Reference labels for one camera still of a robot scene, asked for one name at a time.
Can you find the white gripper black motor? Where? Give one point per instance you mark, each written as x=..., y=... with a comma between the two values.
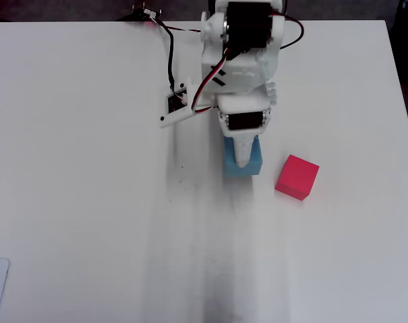
x=243, y=122

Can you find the blue foam cube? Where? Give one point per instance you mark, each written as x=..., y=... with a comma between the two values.
x=230, y=168

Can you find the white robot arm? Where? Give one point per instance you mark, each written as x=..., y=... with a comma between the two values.
x=240, y=72

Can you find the red foam cube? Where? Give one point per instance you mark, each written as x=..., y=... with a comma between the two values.
x=296, y=176

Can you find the small controller circuit board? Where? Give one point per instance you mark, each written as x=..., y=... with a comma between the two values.
x=146, y=12

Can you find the white mounted wrist camera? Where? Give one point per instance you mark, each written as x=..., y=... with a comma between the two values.
x=176, y=117

